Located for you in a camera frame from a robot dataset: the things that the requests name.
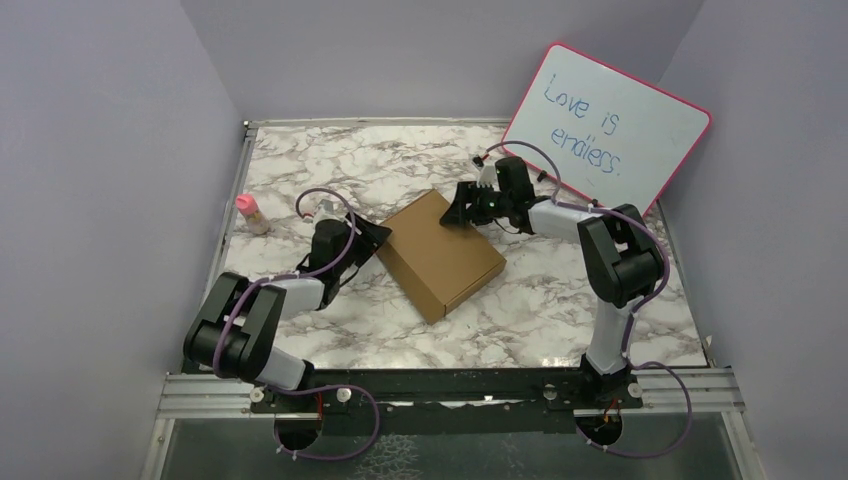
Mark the pink framed whiteboard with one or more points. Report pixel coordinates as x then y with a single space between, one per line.
603 133

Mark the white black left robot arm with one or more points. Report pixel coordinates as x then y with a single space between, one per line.
236 326

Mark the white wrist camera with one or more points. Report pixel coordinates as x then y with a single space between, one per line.
487 173
324 212

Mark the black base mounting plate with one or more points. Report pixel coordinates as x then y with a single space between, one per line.
361 402

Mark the pink capped small bottle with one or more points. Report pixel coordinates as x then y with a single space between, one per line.
255 220

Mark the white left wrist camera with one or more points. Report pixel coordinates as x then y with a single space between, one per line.
324 212

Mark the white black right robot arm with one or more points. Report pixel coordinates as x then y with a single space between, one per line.
624 262

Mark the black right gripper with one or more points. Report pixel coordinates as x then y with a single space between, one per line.
456 215

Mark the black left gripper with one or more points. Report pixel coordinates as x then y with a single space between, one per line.
372 235

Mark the brown cardboard box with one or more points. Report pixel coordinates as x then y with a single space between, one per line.
437 267

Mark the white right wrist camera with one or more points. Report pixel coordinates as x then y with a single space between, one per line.
487 173

